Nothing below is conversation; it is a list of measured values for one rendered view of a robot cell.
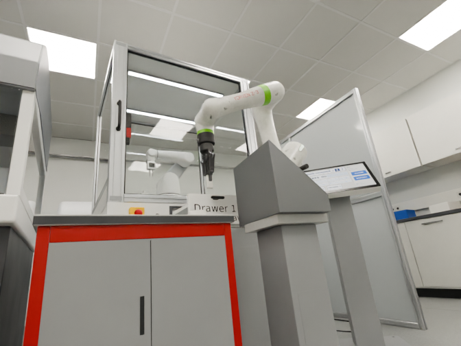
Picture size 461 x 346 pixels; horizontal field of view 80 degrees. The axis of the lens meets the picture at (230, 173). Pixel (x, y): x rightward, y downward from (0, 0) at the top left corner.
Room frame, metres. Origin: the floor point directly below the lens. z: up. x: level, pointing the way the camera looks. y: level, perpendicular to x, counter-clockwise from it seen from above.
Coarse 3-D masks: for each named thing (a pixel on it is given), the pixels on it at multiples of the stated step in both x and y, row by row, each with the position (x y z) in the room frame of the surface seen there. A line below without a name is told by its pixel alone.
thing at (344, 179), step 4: (340, 176) 1.85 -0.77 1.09; (344, 176) 1.84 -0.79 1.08; (348, 176) 1.83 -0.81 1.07; (320, 180) 1.88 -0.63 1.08; (324, 180) 1.87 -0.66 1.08; (328, 180) 1.86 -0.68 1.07; (332, 180) 1.85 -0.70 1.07; (336, 180) 1.84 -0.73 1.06; (340, 180) 1.83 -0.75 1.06; (344, 180) 1.82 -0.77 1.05; (348, 180) 1.81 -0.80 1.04; (320, 184) 1.85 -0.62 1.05; (324, 184) 1.84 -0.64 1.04; (328, 184) 1.83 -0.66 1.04; (332, 184) 1.82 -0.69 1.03
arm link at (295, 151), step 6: (288, 144) 1.34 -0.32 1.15; (294, 144) 1.32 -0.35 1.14; (300, 144) 1.32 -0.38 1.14; (282, 150) 1.34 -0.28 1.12; (288, 150) 1.30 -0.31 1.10; (294, 150) 1.30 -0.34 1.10; (300, 150) 1.31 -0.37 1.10; (306, 150) 1.34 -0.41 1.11; (288, 156) 1.29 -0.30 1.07; (294, 156) 1.29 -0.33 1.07; (300, 156) 1.31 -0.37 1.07; (306, 156) 1.36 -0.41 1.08; (294, 162) 1.29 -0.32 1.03; (300, 162) 1.32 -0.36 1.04
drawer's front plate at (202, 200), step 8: (192, 200) 1.29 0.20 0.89; (200, 200) 1.32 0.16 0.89; (208, 200) 1.34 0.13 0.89; (216, 200) 1.36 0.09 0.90; (224, 200) 1.39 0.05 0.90; (232, 200) 1.41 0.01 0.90; (192, 208) 1.29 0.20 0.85; (200, 208) 1.31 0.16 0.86; (216, 208) 1.36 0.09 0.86; (224, 208) 1.39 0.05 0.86; (232, 208) 1.41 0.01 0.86
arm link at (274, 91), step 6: (264, 84) 1.29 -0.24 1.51; (270, 84) 1.30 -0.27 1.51; (276, 84) 1.31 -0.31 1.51; (264, 90) 1.28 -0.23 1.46; (270, 90) 1.29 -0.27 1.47; (276, 90) 1.31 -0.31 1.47; (282, 90) 1.33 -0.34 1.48; (270, 96) 1.31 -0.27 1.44; (276, 96) 1.33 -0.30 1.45; (282, 96) 1.36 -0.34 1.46; (264, 102) 1.32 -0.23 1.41; (270, 102) 1.35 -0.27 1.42; (276, 102) 1.40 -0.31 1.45
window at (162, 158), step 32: (128, 64) 1.41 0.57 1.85; (160, 64) 1.52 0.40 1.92; (128, 96) 1.41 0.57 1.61; (160, 96) 1.51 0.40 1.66; (192, 96) 1.64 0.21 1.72; (128, 128) 1.41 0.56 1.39; (160, 128) 1.51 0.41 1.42; (192, 128) 1.63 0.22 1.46; (224, 128) 1.76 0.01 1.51; (128, 160) 1.41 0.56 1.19; (160, 160) 1.51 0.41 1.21; (192, 160) 1.62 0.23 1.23; (224, 160) 1.75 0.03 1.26; (128, 192) 1.42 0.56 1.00; (160, 192) 1.51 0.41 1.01; (192, 192) 1.61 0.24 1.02; (224, 192) 1.74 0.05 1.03
